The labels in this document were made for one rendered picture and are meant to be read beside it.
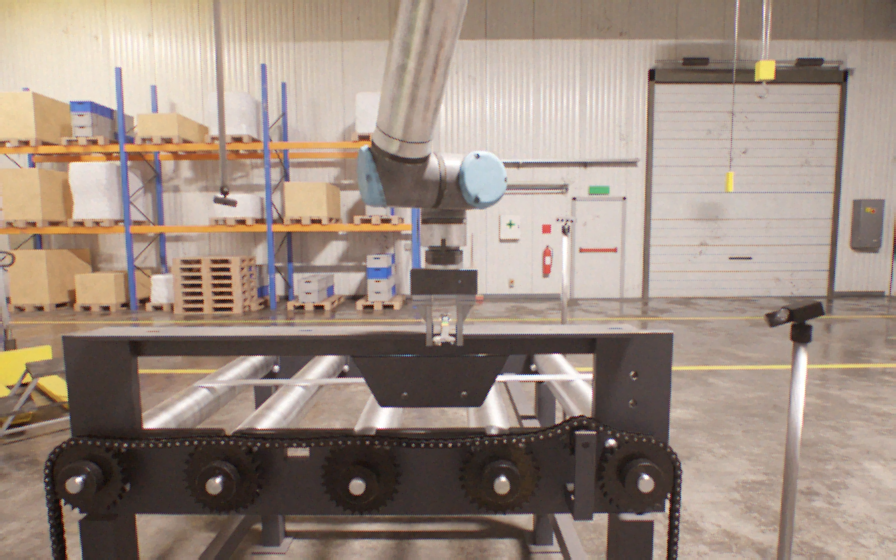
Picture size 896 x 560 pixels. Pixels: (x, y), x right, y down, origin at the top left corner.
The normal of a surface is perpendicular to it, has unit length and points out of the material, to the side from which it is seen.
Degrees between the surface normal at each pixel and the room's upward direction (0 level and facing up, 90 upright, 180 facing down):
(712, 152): 90
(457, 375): 90
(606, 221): 90
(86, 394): 90
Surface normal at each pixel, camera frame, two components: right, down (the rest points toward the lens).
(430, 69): 0.34, 0.69
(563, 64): 0.00, 0.10
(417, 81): 0.04, 0.67
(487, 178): 0.48, 0.08
